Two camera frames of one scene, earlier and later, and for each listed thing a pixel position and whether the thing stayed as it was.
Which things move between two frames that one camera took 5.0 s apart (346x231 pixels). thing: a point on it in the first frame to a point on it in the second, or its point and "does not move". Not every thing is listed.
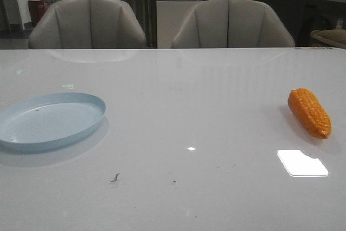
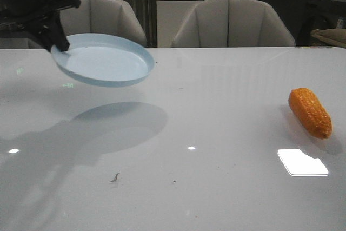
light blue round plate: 48,121 to 103,60
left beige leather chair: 87,22 does not move
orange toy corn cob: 310,112 does not move
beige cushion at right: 336,37 does not move
